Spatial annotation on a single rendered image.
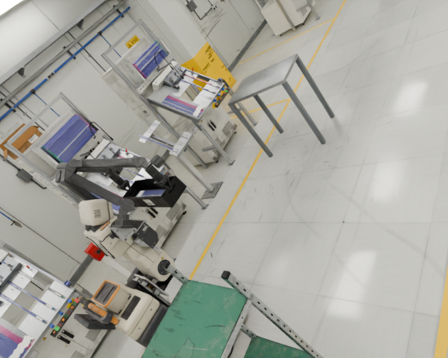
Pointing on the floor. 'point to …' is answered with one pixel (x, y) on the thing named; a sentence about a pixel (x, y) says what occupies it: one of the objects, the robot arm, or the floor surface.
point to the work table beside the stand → (257, 80)
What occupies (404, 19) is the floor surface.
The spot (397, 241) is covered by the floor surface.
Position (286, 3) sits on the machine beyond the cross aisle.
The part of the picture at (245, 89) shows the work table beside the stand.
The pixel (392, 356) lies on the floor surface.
